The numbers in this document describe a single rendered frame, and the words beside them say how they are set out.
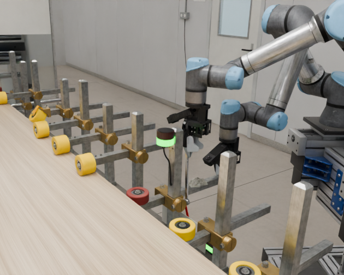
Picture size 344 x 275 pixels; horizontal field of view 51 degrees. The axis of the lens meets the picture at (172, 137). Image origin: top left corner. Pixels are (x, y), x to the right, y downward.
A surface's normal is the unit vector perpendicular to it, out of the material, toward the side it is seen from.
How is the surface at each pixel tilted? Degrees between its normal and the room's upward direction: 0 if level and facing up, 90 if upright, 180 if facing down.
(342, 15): 85
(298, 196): 90
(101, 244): 0
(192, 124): 90
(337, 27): 85
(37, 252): 0
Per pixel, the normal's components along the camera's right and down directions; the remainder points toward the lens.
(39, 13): 0.61, 0.29
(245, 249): 0.04, -0.94
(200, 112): -0.54, 0.26
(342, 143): 0.09, 0.34
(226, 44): -0.82, 0.17
